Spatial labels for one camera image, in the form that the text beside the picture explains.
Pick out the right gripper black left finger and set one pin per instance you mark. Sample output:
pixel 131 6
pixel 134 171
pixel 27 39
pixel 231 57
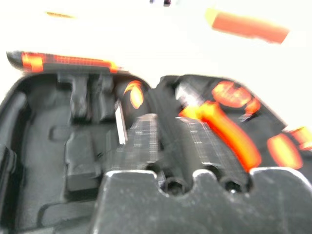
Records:
pixel 139 143

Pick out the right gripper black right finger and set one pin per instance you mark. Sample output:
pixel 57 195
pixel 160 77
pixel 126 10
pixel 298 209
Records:
pixel 204 151

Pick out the black plastic tool case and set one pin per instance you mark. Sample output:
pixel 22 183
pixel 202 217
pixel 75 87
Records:
pixel 44 146

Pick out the silver metal blade tool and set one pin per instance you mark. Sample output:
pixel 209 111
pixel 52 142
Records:
pixel 121 124

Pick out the round orange tape measure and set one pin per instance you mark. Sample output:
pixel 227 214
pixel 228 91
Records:
pixel 229 95

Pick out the red orange foam brick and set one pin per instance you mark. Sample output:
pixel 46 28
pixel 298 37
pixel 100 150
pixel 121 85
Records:
pixel 248 25

